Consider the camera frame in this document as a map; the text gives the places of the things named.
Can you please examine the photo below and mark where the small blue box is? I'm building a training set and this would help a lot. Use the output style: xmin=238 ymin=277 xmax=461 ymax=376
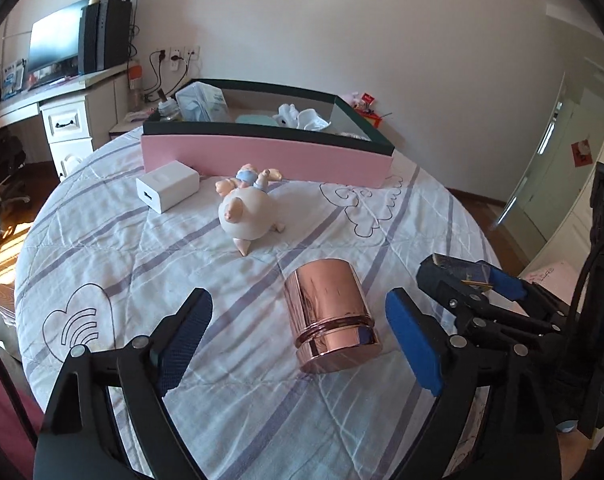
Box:
xmin=432 ymin=254 xmax=493 ymax=292

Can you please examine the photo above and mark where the rose gold jar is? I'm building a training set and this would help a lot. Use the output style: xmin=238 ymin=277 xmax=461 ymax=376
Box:
xmin=284 ymin=258 xmax=382 ymax=374

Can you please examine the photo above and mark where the white plug-in device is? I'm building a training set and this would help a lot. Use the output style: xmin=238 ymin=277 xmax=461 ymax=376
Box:
xmin=273 ymin=104 xmax=331 ymax=132

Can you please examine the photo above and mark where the clear liquid bottle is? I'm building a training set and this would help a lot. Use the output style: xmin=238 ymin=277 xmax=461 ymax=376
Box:
xmin=157 ymin=89 xmax=182 ymax=122

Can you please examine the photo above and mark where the pink bed cover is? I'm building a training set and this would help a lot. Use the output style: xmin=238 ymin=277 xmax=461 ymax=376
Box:
xmin=0 ymin=348 xmax=43 ymax=479

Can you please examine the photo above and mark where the striped white tablecloth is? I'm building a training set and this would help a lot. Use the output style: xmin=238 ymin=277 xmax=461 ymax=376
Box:
xmin=14 ymin=131 xmax=495 ymax=479

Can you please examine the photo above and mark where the red toy crate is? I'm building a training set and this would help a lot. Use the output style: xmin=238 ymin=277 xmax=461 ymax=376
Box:
xmin=341 ymin=92 xmax=390 ymax=128

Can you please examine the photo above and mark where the pink pig figurine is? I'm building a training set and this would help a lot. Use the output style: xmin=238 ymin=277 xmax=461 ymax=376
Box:
xmin=215 ymin=164 xmax=285 ymax=257

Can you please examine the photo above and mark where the teal small case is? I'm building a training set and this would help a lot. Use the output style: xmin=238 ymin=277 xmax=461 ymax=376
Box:
xmin=236 ymin=114 xmax=278 ymax=127

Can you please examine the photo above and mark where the white charger adapter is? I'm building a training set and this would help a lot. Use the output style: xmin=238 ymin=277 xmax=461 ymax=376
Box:
xmin=136 ymin=160 xmax=200 ymax=214

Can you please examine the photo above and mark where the pink storage box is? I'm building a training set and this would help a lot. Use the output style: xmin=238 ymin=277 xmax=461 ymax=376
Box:
xmin=140 ymin=78 xmax=394 ymax=188

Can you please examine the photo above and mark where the white small nightstand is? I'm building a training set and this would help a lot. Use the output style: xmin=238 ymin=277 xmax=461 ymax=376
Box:
xmin=109 ymin=106 xmax=156 ymax=140

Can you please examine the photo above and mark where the white desk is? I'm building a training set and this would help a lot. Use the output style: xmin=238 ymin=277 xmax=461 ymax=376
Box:
xmin=0 ymin=64 xmax=128 ymax=181

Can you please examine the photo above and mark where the black computer monitor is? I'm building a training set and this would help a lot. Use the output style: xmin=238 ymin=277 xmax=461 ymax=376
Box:
xmin=26 ymin=0 xmax=88 ymax=74

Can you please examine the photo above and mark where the black computer tower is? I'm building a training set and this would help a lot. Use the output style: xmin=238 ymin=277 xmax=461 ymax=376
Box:
xmin=78 ymin=0 xmax=132 ymax=75

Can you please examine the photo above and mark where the white wall socket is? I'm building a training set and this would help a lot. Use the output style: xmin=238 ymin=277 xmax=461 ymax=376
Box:
xmin=157 ymin=46 xmax=200 ymax=72

